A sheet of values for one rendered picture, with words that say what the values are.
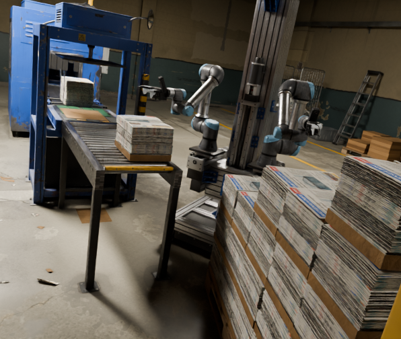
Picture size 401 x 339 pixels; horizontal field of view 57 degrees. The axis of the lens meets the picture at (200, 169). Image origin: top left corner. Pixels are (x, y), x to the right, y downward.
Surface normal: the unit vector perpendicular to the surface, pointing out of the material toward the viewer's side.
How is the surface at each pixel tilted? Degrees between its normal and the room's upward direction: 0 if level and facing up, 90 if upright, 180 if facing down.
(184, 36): 90
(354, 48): 90
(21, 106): 90
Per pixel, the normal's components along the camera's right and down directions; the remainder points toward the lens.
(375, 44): -0.88, 0.00
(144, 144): 0.45, 0.33
